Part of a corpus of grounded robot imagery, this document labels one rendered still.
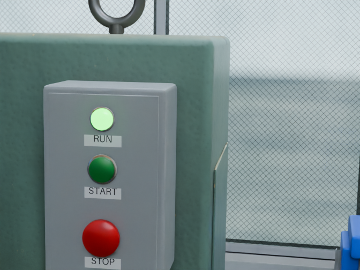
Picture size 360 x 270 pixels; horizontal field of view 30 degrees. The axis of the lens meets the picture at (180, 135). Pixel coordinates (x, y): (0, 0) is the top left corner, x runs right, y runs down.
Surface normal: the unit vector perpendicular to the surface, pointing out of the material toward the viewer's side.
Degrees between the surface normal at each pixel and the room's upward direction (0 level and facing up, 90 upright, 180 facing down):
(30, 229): 90
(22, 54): 90
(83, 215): 90
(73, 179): 90
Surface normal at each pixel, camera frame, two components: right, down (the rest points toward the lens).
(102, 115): -0.12, 0.08
